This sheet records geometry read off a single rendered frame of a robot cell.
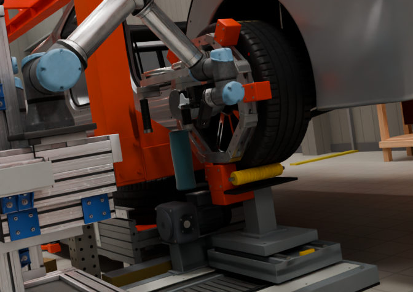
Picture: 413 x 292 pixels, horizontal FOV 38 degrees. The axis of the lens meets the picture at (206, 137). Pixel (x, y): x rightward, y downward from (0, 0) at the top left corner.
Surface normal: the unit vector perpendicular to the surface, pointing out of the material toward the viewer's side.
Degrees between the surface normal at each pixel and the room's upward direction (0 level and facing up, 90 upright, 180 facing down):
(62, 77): 95
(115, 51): 90
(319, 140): 90
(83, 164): 90
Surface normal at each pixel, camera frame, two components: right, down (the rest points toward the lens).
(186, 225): 0.54, -0.04
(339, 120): -0.85, 0.15
